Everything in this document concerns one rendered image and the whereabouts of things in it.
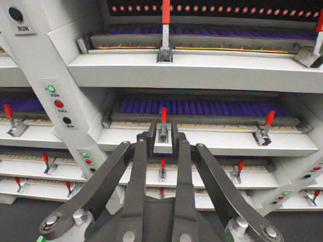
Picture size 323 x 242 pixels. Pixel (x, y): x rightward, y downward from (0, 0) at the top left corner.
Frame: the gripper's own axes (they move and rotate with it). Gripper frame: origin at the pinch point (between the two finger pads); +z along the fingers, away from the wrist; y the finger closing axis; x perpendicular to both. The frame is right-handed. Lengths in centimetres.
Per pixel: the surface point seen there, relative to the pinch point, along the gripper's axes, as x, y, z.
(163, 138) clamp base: -7.1, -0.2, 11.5
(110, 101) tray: 1.0, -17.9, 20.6
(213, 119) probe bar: -2.5, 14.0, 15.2
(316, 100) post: 4.0, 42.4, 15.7
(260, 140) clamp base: -6.4, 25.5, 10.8
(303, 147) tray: -8.1, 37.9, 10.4
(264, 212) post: -51, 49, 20
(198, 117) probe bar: -2.2, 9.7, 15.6
